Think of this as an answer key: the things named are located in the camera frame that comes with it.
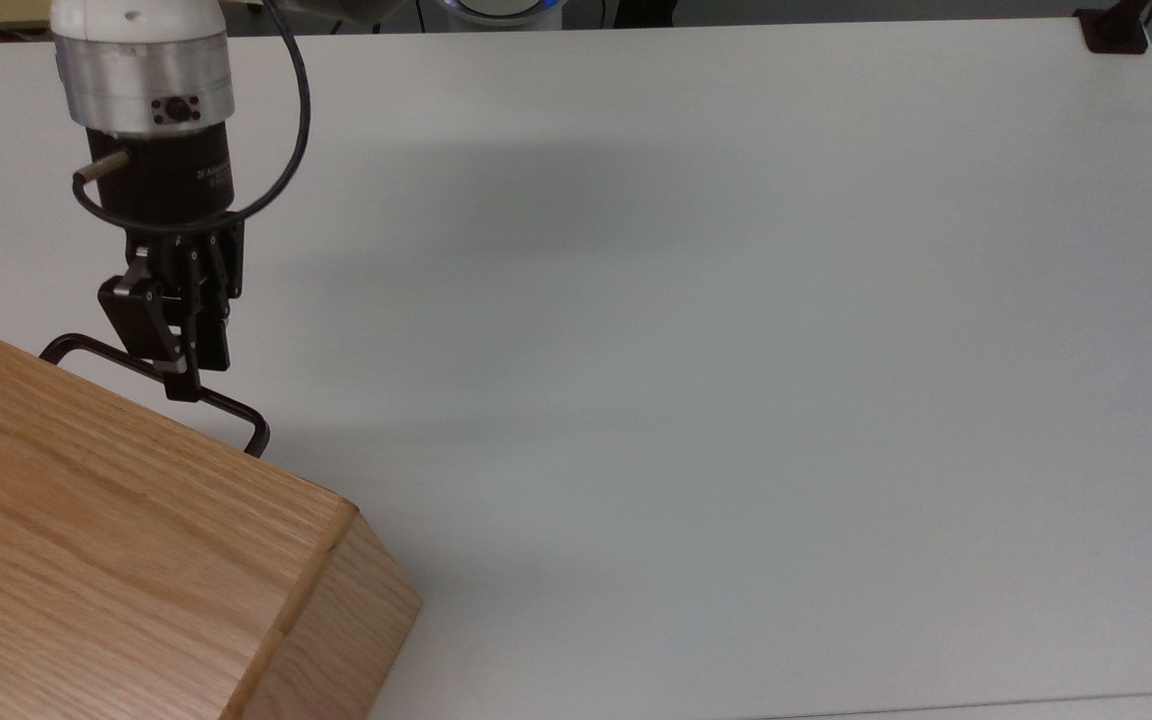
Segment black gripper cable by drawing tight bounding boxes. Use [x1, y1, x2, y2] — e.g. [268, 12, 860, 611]
[73, 0, 313, 237]

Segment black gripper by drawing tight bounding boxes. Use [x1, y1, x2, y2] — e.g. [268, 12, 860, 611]
[86, 120, 247, 403]

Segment black metal drawer handle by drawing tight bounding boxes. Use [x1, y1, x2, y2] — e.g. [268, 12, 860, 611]
[39, 333, 270, 459]

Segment wooden drawer cabinet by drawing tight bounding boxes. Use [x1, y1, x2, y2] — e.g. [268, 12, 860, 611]
[0, 310, 424, 720]

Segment black table clamp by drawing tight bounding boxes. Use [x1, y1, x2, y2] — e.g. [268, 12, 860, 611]
[1076, 0, 1152, 54]

